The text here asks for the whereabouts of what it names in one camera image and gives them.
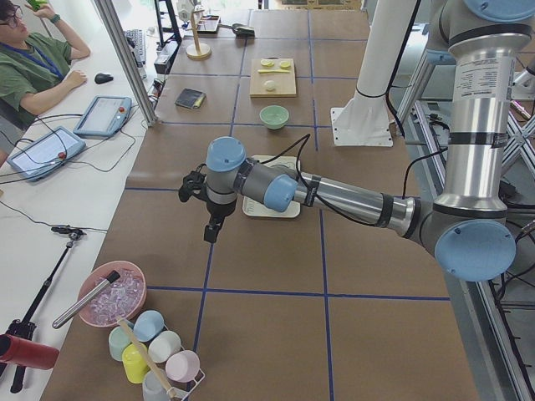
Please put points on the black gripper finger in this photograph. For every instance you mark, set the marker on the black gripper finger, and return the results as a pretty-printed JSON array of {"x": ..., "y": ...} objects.
[{"x": 210, "y": 233}]

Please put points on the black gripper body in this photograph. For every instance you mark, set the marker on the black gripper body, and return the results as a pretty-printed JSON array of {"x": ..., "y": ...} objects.
[{"x": 217, "y": 210}]

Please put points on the pink bowl of ice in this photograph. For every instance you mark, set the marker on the pink bowl of ice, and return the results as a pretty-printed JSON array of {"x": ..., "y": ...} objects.
[{"x": 122, "y": 298}]

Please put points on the light green bowl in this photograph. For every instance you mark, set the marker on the light green bowl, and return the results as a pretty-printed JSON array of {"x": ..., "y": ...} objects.
[{"x": 274, "y": 116}]

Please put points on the white bear tray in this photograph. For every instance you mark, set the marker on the white bear tray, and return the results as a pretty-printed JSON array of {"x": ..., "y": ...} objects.
[{"x": 254, "y": 208}]

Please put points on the steel cylinder tool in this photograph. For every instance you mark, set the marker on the steel cylinder tool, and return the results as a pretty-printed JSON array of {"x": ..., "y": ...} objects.
[{"x": 83, "y": 301}]

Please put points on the blue cup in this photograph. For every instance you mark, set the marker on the blue cup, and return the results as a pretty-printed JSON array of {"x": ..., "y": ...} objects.
[{"x": 148, "y": 325}]

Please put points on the yellow sponge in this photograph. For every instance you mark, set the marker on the yellow sponge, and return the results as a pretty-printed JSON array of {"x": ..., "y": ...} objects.
[{"x": 200, "y": 99}]

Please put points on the white cup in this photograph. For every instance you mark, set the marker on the white cup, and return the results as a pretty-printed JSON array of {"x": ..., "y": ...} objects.
[{"x": 164, "y": 345}]

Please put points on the pink cup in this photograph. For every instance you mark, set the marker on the pink cup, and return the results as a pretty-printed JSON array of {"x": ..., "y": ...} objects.
[{"x": 183, "y": 366}]

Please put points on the mint green cup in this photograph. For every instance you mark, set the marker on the mint green cup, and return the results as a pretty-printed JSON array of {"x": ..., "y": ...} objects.
[{"x": 118, "y": 341}]

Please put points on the bamboo cutting board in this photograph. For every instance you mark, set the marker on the bamboo cutting board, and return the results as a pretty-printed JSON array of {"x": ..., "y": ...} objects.
[{"x": 273, "y": 78}]

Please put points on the yellow plastic knife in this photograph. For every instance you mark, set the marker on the yellow plastic knife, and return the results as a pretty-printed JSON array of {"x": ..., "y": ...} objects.
[{"x": 273, "y": 71}]

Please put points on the far teach pendant tablet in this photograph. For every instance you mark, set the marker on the far teach pendant tablet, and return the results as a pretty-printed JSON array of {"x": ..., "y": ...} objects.
[{"x": 104, "y": 116}]

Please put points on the teach pendant tablet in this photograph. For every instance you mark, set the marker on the teach pendant tablet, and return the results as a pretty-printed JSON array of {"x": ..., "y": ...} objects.
[
  {"x": 104, "y": 116},
  {"x": 47, "y": 154}
]

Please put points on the yellow cup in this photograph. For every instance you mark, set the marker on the yellow cup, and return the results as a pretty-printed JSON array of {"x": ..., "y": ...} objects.
[{"x": 134, "y": 365}]

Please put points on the wooden stick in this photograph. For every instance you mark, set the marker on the wooden stick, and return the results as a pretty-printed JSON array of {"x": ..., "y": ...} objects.
[{"x": 171, "y": 391}]

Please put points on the front lower lemon slice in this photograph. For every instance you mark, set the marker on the front lower lemon slice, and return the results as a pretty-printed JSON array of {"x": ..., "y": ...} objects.
[{"x": 266, "y": 63}]

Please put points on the back lower lemon slice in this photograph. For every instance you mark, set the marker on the back lower lemon slice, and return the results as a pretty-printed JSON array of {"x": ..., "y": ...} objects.
[{"x": 269, "y": 62}]

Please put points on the grey cup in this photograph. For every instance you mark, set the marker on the grey cup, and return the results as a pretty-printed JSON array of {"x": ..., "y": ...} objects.
[{"x": 152, "y": 390}]

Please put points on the black computer mouse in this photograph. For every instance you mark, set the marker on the black computer mouse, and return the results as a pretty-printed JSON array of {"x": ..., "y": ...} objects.
[{"x": 103, "y": 78}]

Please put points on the metal scoop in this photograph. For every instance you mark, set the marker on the metal scoop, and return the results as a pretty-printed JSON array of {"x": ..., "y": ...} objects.
[{"x": 239, "y": 30}]

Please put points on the near teach pendant tablet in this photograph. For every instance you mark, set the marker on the near teach pendant tablet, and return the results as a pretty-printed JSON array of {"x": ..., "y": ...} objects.
[{"x": 47, "y": 154}]

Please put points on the dark tray with items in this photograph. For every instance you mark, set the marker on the dark tray with items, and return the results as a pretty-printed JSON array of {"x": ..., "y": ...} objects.
[{"x": 208, "y": 24}]

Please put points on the black keyboard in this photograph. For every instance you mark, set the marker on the black keyboard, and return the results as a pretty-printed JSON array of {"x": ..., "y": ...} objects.
[{"x": 136, "y": 39}]

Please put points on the black tripod stick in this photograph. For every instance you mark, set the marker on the black tripod stick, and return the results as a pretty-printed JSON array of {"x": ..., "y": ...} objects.
[{"x": 24, "y": 328}]

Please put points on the red cylinder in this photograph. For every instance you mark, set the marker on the red cylinder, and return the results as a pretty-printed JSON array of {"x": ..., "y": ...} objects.
[{"x": 23, "y": 352}]

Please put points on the seated person green shirt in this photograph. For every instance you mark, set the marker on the seated person green shirt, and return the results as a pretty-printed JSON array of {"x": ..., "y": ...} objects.
[{"x": 35, "y": 70}]

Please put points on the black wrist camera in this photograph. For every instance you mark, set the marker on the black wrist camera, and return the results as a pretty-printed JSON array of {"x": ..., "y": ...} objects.
[{"x": 194, "y": 185}]

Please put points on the white wire cup rack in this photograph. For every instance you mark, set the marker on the white wire cup rack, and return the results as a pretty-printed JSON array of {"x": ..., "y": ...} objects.
[{"x": 184, "y": 389}]

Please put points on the aluminium frame post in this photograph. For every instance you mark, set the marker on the aluminium frame post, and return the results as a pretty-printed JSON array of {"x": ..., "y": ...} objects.
[{"x": 111, "y": 21}]

